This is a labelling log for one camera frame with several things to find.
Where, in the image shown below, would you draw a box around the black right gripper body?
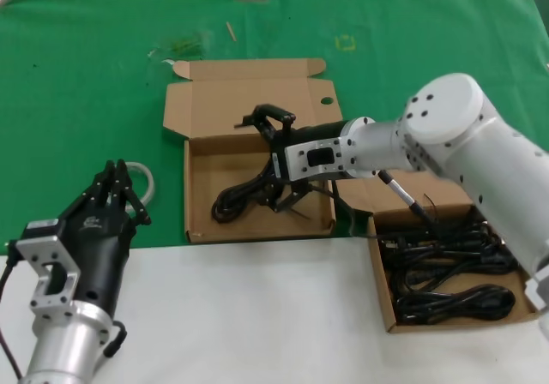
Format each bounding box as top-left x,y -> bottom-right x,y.
269,120 -> 347,184

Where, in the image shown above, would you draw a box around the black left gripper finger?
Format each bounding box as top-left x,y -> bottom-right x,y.
70,159 -> 119,214
112,159 -> 153,226

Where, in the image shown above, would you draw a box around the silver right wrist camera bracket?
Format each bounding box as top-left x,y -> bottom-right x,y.
284,136 -> 358,184

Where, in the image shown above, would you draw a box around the cable with silver connector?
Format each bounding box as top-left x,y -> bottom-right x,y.
377,169 -> 434,226

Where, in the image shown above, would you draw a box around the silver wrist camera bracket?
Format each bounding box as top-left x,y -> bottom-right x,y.
284,136 -> 358,184
8,234 -> 81,317

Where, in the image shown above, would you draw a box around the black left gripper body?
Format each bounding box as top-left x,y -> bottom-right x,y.
23,203 -> 139,317

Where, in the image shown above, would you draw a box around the white tape ring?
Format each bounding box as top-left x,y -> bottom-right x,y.
123,160 -> 157,207

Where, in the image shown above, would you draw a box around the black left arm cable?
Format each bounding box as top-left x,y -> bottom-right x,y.
0,240 -> 22,381

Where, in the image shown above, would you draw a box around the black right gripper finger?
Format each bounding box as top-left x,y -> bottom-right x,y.
233,104 -> 298,145
256,176 -> 317,214

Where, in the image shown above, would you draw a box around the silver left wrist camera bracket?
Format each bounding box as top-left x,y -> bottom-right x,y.
8,234 -> 81,317

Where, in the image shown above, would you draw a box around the open cardboard box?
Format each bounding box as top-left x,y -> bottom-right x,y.
334,171 -> 542,334
161,57 -> 343,244

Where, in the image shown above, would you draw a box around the thin black cable tie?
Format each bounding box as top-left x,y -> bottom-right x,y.
422,193 -> 443,231
285,203 -> 313,222

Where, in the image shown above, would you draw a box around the green table cloth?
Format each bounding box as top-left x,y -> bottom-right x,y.
0,0 -> 549,257

